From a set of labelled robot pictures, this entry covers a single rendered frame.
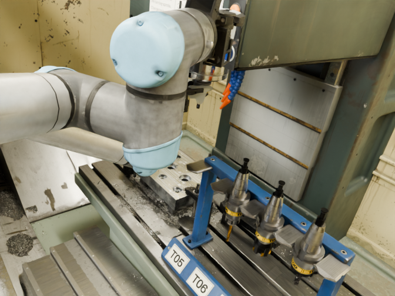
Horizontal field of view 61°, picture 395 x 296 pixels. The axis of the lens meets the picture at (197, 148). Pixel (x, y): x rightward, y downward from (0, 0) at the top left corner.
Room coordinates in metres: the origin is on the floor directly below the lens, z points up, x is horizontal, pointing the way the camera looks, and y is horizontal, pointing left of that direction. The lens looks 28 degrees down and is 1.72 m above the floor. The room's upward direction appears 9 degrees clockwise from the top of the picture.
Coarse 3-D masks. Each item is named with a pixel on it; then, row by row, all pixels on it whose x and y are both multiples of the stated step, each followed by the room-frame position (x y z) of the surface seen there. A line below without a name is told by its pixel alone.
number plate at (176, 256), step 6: (174, 246) 0.78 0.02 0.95; (168, 252) 0.77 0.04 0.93; (174, 252) 0.77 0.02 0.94; (180, 252) 0.76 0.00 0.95; (168, 258) 0.76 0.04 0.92; (174, 258) 0.75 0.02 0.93; (180, 258) 0.75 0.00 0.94; (186, 258) 0.74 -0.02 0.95; (174, 264) 0.74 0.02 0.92; (180, 264) 0.73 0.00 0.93; (186, 264) 0.73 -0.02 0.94; (180, 270) 0.72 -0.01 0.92
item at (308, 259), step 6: (300, 240) 0.58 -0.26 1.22; (294, 246) 0.57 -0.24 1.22; (294, 252) 0.56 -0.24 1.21; (300, 252) 0.55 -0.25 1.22; (324, 252) 0.56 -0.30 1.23; (300, 258) 0.55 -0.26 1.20; (306, 258) 0.54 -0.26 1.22; (312, 258) 0.53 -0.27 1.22; (318, 258) 0.54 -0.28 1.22; (306, 264) 0.53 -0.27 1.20; (312, 264) 0.53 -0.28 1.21
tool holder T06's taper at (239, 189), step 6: (240, 174) 0.71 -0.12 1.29; (246, 174) 0.71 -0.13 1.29; (240, 180) 0.71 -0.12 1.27; (246, 180) 0.71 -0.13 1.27; (234, 186) 0.72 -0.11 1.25; (240, 186) 0.71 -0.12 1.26; (246, 186) 0.71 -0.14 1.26; (234, 192) 0.71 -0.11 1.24; (240, 192) 0.70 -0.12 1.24; (246, 192) 0.71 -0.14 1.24; (240, 198) 0.70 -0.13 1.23
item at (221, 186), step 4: (220, 180) 0.79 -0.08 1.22; (224, 180) 0.79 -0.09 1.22; (228, 180) 0.79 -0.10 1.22; (212, 184) 0.76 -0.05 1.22; (216, 184) 0.76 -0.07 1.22; (220, 184) 0.77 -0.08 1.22; (224, 184) 0.77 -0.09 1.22; (228, 184) 0.77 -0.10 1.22; (232, 184) 0.77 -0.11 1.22; (212, 188) 0.75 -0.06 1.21; (216, 188) 0.75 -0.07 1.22; (220, 188) 0.75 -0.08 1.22; (224, 188) 0.75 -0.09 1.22; (216, 192) 0.74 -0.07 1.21; (220, 192) 0.73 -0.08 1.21; (224, 192) 0.73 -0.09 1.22
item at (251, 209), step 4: (252, 200) 0.72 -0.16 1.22; (256, 200) 0.72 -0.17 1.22; (244, 204) 0.69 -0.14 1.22; (248, 204) 0.70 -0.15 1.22; (252, 204) 0.70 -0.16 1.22; (256, 204) 0.70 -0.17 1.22; (260, 204) 0.70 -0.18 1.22; (264, 204) 0.71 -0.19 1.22; (240, 208) 0.68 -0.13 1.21; (244, 208) 0.68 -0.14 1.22; (248, 208) 0.68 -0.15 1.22; (252, 208) 0.68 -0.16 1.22; (256, 208) 0.68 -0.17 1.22; (260, 208) 0.69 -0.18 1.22; (264, 208) 0.69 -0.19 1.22; (244, 212) 0.66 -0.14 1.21; (248, 212) 0.66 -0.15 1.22; (252, 212) 0.67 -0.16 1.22; (256, 212) 0.67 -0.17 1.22; (248, 216) 0.65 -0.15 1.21; (252, 216) 0.65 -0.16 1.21; (256, 216) 0.66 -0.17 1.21
